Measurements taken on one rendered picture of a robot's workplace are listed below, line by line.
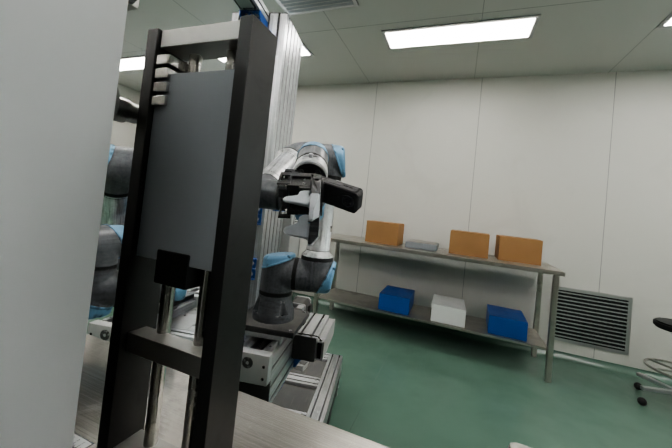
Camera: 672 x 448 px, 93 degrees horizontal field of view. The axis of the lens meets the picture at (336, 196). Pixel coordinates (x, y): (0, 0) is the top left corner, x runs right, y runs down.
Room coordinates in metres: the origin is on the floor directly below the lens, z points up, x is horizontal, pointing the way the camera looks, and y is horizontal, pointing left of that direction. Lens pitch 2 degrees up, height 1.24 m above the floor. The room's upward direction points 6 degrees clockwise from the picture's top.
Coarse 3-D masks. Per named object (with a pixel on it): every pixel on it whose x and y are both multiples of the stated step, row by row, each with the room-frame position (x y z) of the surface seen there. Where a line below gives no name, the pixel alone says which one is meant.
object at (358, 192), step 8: (328, 184) 0.60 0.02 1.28; (336, 184) 0.60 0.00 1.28; (344, 184) 0.60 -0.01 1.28; (328, 192) 0.61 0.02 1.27; (336, 192) 0.60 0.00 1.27; (344, 192) 0.59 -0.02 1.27; (352, 192) 0.58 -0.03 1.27; (360, 192) 0.59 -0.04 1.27; (328, 200) 0.62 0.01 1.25; (336, 200) 0.61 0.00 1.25; (344, 200) 0.59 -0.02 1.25; (352, 200) 0.58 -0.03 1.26; (360, 200) 0.59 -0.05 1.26; (344, 208) 0.60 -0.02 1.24; (352, 208) 0.59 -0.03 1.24
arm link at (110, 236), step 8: (104, 224) 0.70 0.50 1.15; (104, 232) 0.67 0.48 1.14; (112, 232) 0.68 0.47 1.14; (120, 232) 0.70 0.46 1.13; (104, 240) 0.66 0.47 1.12; (112, 240) 0.68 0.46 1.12; (120, 240) 0.69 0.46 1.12; (104, 248) 0.66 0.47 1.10; (112, 248) 0.68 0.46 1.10; (120, 248) 0.70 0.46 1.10; (96, 256) 0.66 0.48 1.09; (104, 256) 0.67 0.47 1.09; (112, 256) 0.68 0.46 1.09; (96, 264) 0.66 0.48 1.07; (104, 264) 0.67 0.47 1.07; (112, 264) 0.68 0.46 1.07
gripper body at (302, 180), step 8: (296, 168) 0.64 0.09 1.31; (304, 168) 0.64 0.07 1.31; (312, 168) 0.64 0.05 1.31; (320, 168) 0.64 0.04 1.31; (280, 176) 0.57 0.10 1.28; (288, 176) 0.58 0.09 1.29; (296, 176) 0.58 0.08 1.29; (304, 176) 0.58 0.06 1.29; (312, 176) 0.59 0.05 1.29; (280, 184) 0.55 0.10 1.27; (288, 184) 0.55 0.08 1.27; (296, 184) 0.55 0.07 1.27; (304, 184) 0.56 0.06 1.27; (280, 192) 0.55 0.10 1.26; (288, 192) 0.57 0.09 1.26; (296, 192) 0.56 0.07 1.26; (320, 200) 0.56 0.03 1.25; (280, 208) 0.61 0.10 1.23; (288, 208) 0.57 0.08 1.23; (296, 208) 0.57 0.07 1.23; (304, 208) 0.58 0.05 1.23; (320, 208) 0.57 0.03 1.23; (280, 216) 0.58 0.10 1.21; (288, 216) 0.58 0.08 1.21
